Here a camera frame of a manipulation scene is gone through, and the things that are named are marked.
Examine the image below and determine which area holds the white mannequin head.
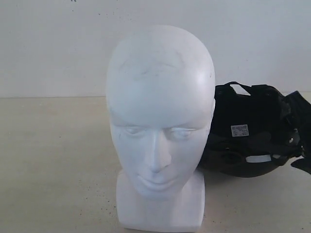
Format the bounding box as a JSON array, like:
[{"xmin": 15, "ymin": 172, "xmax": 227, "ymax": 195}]
[{"xmin": 106, "ymin": 25, "xmax": 215, "ymax": 233}]

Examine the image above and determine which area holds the black helmet with visor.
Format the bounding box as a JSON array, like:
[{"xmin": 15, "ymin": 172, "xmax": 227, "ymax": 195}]
[{"xmin": 198, "ymin": 82, "xmax": 311, "ymax": 178}]

